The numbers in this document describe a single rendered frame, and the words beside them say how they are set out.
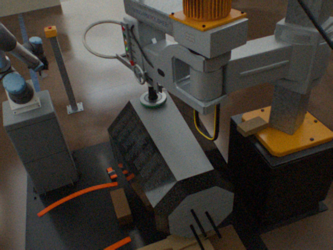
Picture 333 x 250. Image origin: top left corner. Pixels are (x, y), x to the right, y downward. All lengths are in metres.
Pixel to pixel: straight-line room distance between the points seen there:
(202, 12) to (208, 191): 1.05
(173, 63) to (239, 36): 0.46
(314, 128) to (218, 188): 0.88
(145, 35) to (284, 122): 1.14
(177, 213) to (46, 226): 1.35
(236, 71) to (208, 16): 0.40
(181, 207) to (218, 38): 1.03
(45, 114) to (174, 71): 1.23
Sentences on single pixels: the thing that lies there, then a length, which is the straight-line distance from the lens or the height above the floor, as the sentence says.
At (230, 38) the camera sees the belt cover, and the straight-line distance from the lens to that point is 1.61.
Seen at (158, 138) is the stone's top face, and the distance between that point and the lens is 2.22.
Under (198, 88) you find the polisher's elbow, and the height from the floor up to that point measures 1.33.
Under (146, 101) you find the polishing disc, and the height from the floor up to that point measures 0.88.
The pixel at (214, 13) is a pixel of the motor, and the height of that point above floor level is 1.75.
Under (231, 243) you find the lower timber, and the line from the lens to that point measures 2.54.
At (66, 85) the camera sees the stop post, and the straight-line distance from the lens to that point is 4.04.
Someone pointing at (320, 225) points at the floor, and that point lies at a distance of 2.91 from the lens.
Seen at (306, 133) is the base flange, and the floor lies 0.78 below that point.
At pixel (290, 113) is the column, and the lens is 2.29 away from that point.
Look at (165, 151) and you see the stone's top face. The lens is 2.12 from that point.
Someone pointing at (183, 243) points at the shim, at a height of 0.22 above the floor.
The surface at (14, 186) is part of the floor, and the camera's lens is 3.49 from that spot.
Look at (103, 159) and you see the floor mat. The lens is 3.36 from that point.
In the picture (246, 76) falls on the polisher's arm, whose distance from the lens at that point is 1.87.
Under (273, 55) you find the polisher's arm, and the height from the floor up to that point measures 1.44.
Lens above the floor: 2.27
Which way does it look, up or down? 38 degrees down
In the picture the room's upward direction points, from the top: 6 degrees counter-clockwise
